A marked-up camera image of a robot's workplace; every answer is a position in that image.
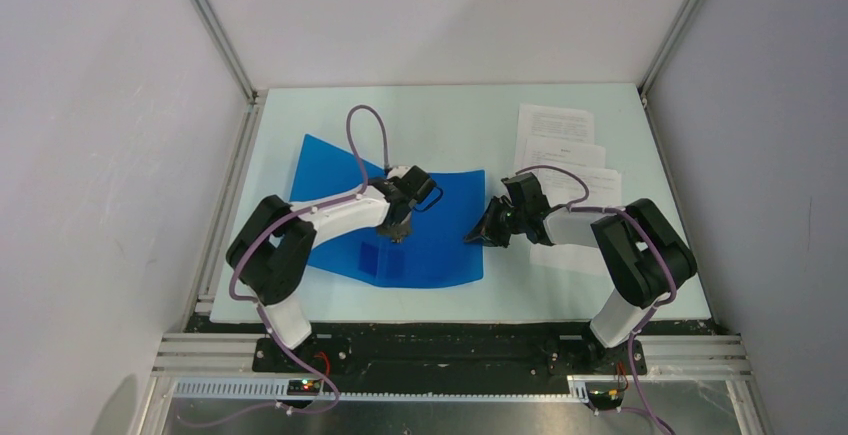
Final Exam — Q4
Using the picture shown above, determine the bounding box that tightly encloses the blue plastic folder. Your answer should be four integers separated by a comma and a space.
289, 134, 486, 289

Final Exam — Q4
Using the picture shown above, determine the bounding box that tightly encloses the aluminium frame post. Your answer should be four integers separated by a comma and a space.
638, 0, 705, 105
189, 0, 257, 104

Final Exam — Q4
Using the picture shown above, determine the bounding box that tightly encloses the left controller board with leds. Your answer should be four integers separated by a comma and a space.
286, 379, 323, 397

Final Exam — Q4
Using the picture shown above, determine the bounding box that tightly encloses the white paper sheet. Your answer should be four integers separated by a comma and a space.
514, 136, 607, 173
516, 104, 595, 150
530, 165, 622, 276

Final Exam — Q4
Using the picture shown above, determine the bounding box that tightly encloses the left aluminium frame post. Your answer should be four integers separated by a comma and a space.
189, 0, 257, 104

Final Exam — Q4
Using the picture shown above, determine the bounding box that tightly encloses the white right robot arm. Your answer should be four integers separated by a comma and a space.
464, 166, 698, 373

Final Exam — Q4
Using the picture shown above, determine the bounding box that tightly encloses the right controller board with leds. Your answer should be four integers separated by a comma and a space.
586, 388, 623, 412

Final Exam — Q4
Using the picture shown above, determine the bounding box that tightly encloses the controller board with leds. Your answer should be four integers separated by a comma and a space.
286, 379, 323, 397
586, 388, 623, 412

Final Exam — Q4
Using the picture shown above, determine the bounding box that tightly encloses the grey slotted cable duct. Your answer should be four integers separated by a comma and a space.
172, 377, 588, 403

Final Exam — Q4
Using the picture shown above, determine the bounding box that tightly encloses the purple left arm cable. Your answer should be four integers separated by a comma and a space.
228, 104, 392, 430

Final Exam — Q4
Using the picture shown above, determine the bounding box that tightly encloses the right aluminium frame post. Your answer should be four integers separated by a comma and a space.
638, 0, 705, 105

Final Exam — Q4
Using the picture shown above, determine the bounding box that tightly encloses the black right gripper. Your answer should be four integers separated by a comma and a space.
462, 196, 526, 249

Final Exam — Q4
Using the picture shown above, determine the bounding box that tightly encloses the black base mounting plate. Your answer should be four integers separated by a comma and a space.
294, 322, 647, 394

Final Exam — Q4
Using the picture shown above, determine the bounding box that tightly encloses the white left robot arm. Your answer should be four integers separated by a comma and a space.
225, 166, 443, 371

